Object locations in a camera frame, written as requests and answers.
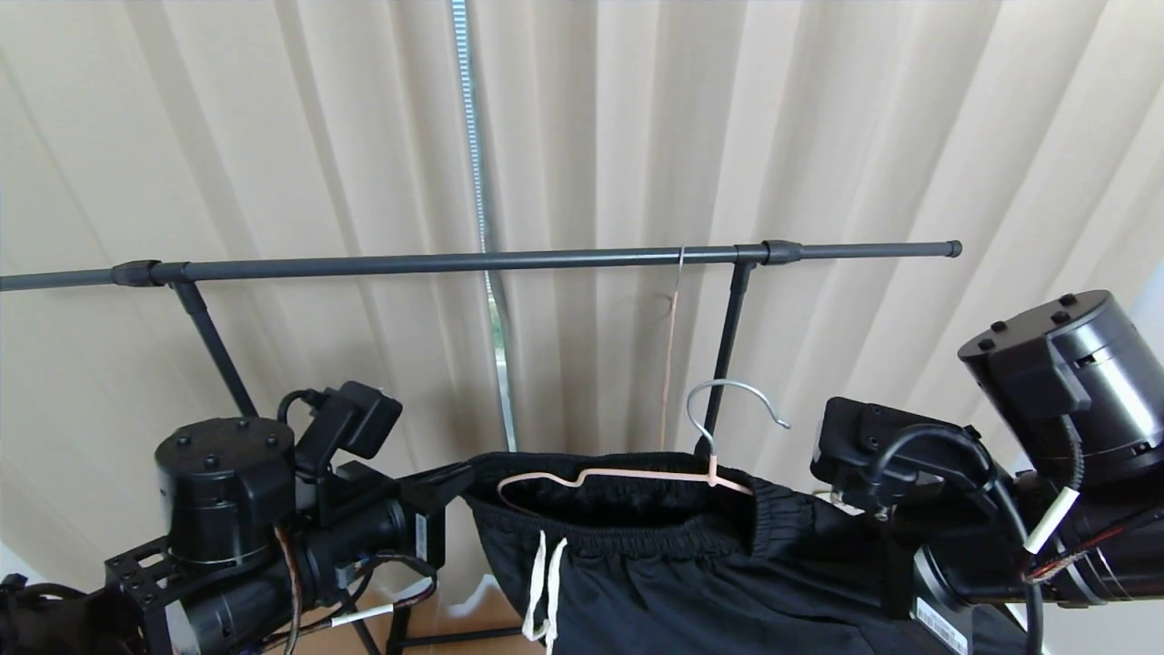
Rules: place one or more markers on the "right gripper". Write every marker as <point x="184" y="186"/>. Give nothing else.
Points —
<point x="964" y="573"/>

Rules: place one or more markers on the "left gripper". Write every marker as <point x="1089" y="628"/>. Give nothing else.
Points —
<point x="364" y="546"/>

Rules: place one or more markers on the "black shorts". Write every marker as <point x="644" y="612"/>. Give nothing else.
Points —
<point x="709" y="591"/>

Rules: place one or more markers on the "pink clothes hanger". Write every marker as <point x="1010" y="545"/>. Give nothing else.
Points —
<point x="681" y="268"/>
<point x="646" y="474"/>

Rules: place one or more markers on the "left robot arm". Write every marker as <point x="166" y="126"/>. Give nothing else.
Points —
<point x="227" y="482"/>

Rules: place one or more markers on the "black clothes rack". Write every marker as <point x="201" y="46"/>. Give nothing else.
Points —
<point x="364" y="265"/>

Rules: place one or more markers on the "beige curtain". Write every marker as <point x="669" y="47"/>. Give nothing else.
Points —
<point x="273" y="136"/>

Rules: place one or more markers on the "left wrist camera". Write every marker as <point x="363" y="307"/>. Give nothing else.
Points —
<point x="355" y="418"/>

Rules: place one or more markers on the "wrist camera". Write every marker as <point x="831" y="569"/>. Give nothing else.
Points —
<point x="355" y="418"/>
<point x="864" y="446"/>

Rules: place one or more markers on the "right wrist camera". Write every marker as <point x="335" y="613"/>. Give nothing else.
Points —
<point x="864" y="446"/>

